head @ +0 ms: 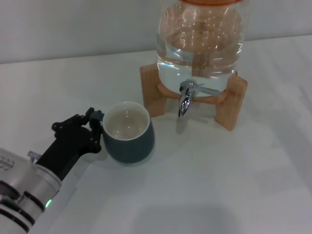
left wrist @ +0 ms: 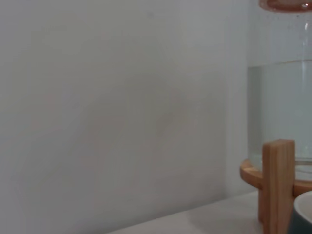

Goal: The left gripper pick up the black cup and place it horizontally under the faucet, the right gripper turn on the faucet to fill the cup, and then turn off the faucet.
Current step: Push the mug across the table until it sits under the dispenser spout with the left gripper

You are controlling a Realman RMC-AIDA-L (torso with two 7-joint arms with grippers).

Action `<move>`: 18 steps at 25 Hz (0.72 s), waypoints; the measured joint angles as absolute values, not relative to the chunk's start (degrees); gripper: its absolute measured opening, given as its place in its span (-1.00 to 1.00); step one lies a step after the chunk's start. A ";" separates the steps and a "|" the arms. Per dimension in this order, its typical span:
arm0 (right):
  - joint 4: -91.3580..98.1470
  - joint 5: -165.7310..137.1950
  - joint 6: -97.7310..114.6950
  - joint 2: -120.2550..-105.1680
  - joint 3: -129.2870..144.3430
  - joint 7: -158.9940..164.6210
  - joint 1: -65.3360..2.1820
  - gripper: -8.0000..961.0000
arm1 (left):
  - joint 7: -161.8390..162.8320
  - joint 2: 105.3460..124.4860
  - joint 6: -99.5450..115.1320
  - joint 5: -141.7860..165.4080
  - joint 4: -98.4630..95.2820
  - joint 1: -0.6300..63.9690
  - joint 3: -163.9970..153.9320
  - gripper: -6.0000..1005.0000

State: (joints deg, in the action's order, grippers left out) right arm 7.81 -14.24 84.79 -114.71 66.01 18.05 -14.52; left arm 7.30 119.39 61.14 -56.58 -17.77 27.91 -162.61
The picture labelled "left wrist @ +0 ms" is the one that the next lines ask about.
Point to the glass water dispenser jar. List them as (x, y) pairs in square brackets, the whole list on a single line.
[(275, 102)]

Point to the wooden dispenser stand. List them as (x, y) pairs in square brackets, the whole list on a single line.
[(278, 182)]

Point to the black ceramic cup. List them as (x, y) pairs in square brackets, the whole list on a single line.
[(298, 224)]

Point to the orange jar lid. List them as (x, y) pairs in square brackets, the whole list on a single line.
[(280, 5)]

